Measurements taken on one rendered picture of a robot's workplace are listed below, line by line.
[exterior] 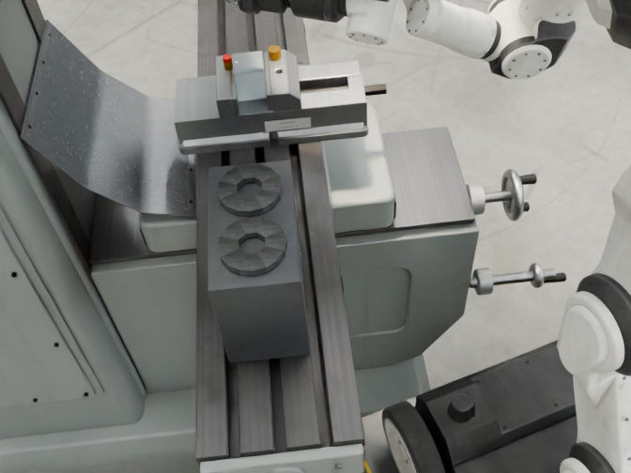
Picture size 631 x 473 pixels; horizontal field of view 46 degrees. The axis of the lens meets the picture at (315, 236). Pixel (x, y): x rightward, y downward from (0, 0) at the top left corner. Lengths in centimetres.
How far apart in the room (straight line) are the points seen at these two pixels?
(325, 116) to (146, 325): 65
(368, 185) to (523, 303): 99
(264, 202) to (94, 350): 78
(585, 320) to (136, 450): 124
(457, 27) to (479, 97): 172
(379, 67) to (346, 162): 158
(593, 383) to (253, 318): 48
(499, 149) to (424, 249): 123
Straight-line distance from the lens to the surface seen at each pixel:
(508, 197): 170
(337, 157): 150
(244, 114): 134
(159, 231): 145
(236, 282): 95
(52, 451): 200
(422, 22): 119
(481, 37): 124
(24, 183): 133
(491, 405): 147
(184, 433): 191
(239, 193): 105
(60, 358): 170
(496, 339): 224
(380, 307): 171
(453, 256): 158
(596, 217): 259
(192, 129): 137
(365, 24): 113
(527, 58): 124
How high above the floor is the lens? 189
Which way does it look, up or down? 51 degrees down
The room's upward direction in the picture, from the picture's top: 5 degrees counter-clockwise
